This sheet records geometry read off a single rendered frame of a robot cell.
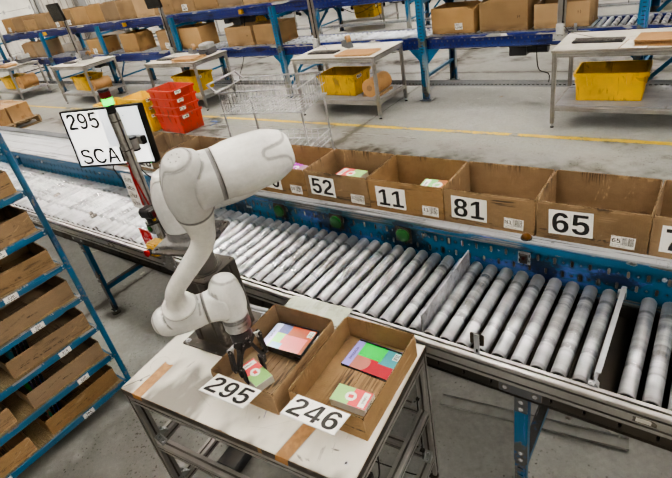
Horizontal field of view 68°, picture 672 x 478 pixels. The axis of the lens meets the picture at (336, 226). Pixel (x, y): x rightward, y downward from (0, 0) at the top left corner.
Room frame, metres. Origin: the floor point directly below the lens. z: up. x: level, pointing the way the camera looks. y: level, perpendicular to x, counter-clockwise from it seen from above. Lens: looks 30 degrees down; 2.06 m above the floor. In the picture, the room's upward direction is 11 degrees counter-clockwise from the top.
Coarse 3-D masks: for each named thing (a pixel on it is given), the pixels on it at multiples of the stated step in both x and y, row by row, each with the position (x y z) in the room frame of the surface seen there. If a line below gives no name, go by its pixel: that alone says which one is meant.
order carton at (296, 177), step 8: (296, 152) 2.85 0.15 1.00; (304, 152) 2.81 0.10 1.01; (312, 152) 2.77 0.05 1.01; (320, 152) 2.73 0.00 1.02; (296, 160) 2.86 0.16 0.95; (304, 160) 2.82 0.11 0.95; (312, 160) 2.77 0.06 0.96; (288, 176) 2.51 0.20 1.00; (296, 176) 2.48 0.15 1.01; (304, 176) 2.45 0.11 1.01; (288, 184) 2.52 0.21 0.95; (296, 184) 2.49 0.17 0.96; (304, 184) 2.45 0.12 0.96; (280, 192) 2.58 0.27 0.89; (288, 192) 2.54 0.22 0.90; (304, 192) 2.46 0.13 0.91
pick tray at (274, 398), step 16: (272, 320) 1.59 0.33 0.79; (288, 320) 1.59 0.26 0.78; (304, 320) 1.54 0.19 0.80; (320, 320) 1.49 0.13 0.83; (320, 336) 1.38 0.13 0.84; (256, 352) 1.46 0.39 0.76; (272, 352) 1.44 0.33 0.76; (224, 368) 1.36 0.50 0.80; (272, 368) 1.36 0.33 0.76; (288, 368) 1.34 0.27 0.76; (272, 384) 1.28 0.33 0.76; (288, 384) 1.21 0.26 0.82; (256, 400) 1.20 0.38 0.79; (272, 400) 1.15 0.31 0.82; (288, 400) 1.20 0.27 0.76
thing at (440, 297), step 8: (464, 256) 1.74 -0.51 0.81; (464, 264) 1.73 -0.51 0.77; (456, 272) 1.67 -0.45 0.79; (464, 272) 1.73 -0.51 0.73; (448, 280) 1.61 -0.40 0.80; (456, 280) 1.67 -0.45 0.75; (440, 288) 1.56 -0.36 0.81; (448, 288) 1.61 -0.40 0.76; (440, 296) 1.55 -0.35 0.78; (448, 296) 1.60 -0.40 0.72; (432, 304) 1.50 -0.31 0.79; (440, 304) 1.54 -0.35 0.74; (424, 312) 1.44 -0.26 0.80; (432, 312) 1.49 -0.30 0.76; (424, 320) 1.44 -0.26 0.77; (424, 328) 1.43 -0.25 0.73
